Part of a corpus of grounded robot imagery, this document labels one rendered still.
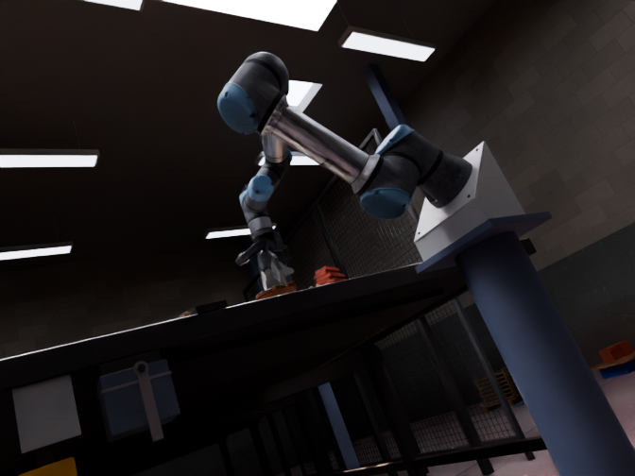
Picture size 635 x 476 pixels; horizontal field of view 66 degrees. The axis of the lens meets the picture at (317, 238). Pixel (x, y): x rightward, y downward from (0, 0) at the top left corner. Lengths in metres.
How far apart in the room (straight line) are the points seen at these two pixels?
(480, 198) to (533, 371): 0.42
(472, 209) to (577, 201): 5.08
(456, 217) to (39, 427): 1.02
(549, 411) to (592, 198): 5.08
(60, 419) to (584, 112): 5.91
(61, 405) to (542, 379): 1.02
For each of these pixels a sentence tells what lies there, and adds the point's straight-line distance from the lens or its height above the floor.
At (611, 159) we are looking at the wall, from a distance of 6.18.
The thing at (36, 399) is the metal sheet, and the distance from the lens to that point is 1.13.
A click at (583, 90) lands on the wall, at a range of 6.37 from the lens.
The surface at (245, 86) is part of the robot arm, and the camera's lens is 1.22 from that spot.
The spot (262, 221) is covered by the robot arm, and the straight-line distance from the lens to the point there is 1.59.
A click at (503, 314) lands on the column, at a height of 0.67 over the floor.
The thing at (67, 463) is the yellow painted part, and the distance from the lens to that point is 1.08.
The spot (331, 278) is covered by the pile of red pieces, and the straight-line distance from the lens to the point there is 2.40.
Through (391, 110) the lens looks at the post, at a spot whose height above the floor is 3.64.
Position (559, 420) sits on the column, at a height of 0.41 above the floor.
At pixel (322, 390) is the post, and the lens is 3.46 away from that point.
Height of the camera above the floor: 0.60
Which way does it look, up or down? 19 degrees up
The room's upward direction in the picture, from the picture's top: 22 degrees counter-clockwise
